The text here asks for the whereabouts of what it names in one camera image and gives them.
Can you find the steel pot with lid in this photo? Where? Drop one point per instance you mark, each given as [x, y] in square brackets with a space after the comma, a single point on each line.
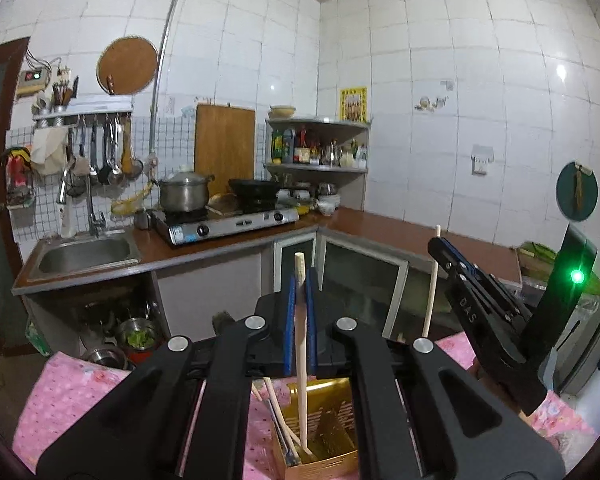
[182, 192]

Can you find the steel sink faucet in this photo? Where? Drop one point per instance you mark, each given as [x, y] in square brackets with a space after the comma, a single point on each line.
[94, 215]

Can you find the yellow perforated utensil holder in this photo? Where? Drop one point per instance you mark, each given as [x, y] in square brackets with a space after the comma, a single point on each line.
[330, 435]

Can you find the brown kitchen countertop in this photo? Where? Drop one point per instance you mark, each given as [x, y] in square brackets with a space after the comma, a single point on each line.
[380, 230]

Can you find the metal flexible pipe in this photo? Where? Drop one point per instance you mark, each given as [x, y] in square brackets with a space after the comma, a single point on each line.
[152, 130]

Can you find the round wooden cutting board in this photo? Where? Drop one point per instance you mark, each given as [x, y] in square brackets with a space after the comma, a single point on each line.
[127, 65]

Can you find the white ceramic bowls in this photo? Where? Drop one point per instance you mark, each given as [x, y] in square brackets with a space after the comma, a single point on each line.
[327, 205]

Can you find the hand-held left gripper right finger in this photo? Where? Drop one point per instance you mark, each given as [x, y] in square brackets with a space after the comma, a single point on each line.
[311, 320]

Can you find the row of hanging kitchen utensils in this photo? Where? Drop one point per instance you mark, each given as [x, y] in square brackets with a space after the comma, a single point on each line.
[105, 155]

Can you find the white wall socket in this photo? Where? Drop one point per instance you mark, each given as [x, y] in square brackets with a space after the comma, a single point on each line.
[481, 160]

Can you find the green round wall plate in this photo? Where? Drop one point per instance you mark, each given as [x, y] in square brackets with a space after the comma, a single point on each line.
[565, 200]

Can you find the pink floral tablecloth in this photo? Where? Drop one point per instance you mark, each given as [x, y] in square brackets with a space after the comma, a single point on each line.
[65, 395]

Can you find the dark utensil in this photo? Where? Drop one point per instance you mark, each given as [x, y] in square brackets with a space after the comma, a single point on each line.
[272, 422]

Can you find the wall utensil rack shelf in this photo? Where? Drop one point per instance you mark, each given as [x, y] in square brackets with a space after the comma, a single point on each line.
[82, 109]

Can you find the red and yellow bag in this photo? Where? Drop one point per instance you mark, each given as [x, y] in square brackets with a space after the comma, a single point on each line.
[17, 162]

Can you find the corner wall shelf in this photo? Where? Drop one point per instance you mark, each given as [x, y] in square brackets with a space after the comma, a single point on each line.
[315, 170]

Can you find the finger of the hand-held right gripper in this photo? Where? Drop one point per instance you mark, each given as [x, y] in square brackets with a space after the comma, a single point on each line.
[480, 325]
[460, 259]

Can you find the steel kitchen sink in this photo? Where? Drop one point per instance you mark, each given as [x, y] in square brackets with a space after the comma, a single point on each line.
[82, 255]

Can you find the white hanging cloth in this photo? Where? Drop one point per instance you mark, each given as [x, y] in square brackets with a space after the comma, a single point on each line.
[47, 152]

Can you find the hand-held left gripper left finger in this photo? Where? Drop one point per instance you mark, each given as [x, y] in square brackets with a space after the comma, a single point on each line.
[290, 320]

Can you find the black wok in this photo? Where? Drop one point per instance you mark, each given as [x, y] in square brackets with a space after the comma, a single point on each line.
[252, 187]

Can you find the green label bottle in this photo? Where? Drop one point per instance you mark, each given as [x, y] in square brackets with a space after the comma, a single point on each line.
[277, 146]

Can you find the steel basin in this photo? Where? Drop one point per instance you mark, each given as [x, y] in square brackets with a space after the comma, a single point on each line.
[104, 357]

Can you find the wall electrical box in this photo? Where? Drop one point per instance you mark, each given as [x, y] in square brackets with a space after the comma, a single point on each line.
[32, 80]

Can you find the yellow wall poster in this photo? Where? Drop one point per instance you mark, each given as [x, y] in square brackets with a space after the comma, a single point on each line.
[353, 104]

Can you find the wooden chopstick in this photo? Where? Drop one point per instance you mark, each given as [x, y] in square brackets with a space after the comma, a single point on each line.
[431, 290]
[300, 442]
[300, 340]
[281, 412]

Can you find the glass door kitchen cabinet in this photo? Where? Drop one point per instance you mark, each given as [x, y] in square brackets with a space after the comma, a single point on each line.
[360, 280]

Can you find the red label bottle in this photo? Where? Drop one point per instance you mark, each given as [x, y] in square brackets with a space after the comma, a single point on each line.
[302, 146]

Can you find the steel bowl with greens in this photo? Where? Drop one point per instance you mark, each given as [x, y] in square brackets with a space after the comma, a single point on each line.
[136, 337]

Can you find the dark sauce bottle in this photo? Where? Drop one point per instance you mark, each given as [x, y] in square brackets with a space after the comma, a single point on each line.
[289, 145]

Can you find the steel gas stove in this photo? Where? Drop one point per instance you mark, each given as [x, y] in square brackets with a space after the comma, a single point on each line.
[230, 225]

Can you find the beige bowl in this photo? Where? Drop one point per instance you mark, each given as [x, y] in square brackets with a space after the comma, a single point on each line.
[282, 111]

